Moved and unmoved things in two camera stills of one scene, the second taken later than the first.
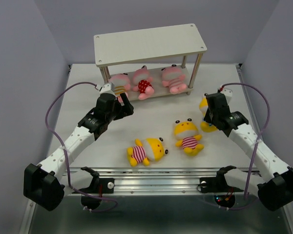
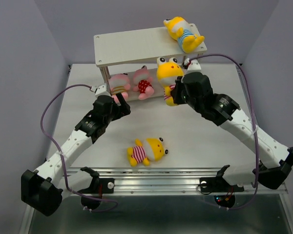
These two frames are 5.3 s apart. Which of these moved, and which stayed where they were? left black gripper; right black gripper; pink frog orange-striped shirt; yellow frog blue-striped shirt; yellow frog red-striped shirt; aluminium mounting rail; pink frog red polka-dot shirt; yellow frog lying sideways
Moved: yellow frog blue-striped shirt; right black gripper; yellow frog red-striped shirt
Stayed: yellow frog lying sideways; pink frog red polka-dot shirt; pink frog orange-striped shirt; left black gripper; aluminium mounting rail
